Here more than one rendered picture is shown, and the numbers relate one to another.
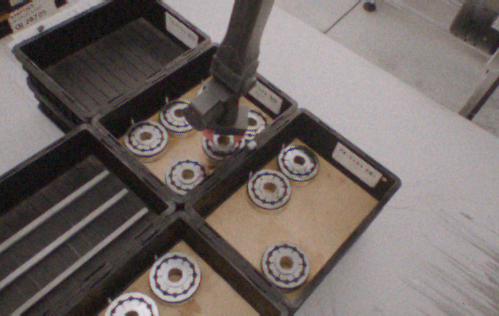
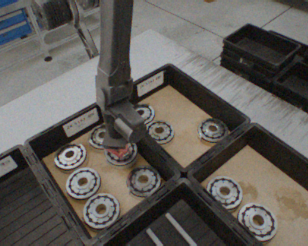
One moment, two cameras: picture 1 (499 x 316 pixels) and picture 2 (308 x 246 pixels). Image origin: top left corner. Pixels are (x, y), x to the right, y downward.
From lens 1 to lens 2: 63 cm
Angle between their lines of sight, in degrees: 41
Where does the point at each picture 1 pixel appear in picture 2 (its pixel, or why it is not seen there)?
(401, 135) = not seen: hidden behind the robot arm
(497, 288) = (204, 64)
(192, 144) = (109, 179)
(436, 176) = (141, 70)
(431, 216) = not seen: hidden behind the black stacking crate
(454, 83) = (46, 75)
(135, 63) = (5, 223)
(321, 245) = (196, 114)
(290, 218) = (177, 127)
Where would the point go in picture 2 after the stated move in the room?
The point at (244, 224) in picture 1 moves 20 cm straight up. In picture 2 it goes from (180, 151) to (184, 110)
